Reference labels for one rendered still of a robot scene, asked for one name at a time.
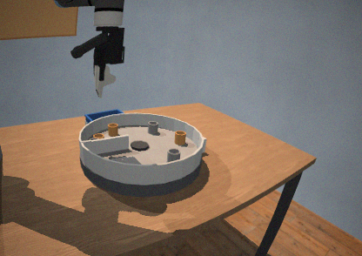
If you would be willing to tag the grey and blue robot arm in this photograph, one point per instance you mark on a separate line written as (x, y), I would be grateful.
(107, 13)

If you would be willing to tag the bronze bushing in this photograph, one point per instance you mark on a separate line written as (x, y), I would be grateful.
(99, 135)
(180, 137)
(113, 130)

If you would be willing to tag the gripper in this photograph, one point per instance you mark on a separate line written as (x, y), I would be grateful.
(108, 55)

